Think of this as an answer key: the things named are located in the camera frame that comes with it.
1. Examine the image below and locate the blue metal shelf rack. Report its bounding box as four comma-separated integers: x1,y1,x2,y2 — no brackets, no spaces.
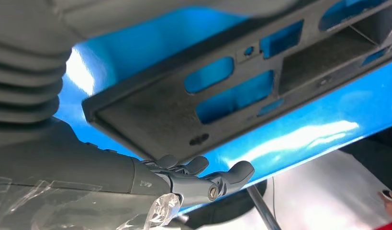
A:
55,6,392,217

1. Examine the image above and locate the person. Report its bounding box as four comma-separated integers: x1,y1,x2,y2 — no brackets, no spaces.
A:
340,125,392,220

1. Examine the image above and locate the white car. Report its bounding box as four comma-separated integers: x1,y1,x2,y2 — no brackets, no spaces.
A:
170,125,392,230

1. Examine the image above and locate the chrome stanchion pole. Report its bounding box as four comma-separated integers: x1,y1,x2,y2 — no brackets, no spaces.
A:
246,185,282,230

